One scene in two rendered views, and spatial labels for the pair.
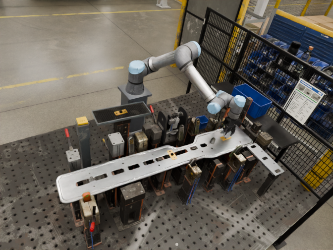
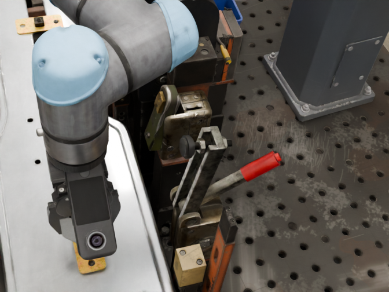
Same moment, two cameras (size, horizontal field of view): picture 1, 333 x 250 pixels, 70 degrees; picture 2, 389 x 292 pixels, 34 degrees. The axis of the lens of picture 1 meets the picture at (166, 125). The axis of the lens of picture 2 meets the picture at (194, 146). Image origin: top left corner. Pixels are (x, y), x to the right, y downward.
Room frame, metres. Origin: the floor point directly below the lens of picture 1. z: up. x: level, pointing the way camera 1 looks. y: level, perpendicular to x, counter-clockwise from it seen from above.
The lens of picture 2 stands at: (1.57, -0.84, 1.83)
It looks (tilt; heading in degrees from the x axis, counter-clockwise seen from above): 53 degrees down; 102
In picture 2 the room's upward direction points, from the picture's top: 9 degrees clockwise
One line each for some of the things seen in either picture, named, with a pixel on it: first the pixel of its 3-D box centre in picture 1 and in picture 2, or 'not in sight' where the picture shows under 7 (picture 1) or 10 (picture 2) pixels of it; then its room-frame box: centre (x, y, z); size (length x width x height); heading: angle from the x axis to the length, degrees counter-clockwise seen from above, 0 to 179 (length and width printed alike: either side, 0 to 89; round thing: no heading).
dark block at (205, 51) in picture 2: (181, 135); (181, 130); (1.40, -0.13, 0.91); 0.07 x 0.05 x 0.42; 36
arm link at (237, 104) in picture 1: (237, 104); (74, 83); (1.35, -0.43, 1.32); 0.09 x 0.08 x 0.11; 61
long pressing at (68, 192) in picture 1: (169, 156); (33, 19); (1.07, -0.06, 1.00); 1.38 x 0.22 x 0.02; 126
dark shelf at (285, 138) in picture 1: (249, 110); not in sight; (1.78, -0.69, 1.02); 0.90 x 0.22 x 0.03; 36
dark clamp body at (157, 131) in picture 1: (152, 147); not in sight; (1.23, 0.07, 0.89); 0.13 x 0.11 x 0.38; 36
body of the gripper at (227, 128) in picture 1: (229, 123); (77, 165); (1.34, -0.43, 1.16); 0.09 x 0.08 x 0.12; 126
